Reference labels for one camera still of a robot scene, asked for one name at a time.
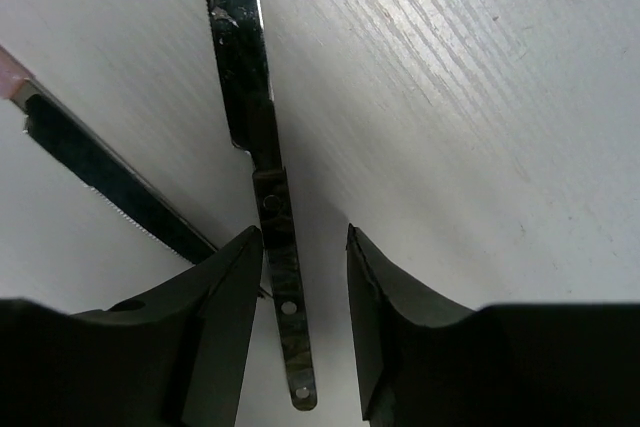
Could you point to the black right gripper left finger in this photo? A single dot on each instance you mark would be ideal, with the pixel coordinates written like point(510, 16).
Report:
point(174, 355)

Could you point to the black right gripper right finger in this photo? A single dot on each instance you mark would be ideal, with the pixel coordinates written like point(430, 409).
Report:
point(423, 359)

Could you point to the pink handled table knife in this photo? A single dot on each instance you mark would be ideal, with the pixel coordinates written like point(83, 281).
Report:
point(72, 144)

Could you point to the patterned handle table knife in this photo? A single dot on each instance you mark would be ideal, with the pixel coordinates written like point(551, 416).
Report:
point(237, 30)

